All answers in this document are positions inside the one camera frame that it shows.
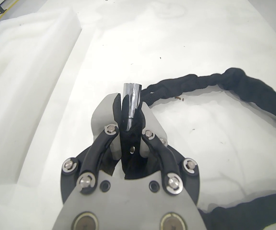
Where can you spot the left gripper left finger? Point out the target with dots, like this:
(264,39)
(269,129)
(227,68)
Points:
(99,144)

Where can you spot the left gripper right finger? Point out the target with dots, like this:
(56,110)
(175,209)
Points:
(163,152)

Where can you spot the white foam tray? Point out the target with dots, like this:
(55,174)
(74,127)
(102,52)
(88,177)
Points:
(27,72)

